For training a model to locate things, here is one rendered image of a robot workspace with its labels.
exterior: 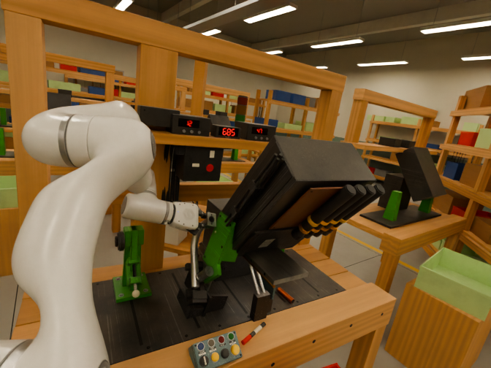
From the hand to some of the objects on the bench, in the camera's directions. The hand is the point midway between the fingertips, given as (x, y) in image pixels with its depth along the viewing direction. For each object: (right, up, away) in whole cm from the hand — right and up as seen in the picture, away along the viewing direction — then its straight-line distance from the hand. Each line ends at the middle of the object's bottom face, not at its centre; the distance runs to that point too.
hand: (207, 220), depth 107 cm
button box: (+5, -44, -19) cm, 48 cm away
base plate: (+7, -33, +14) cm, 37 cm away
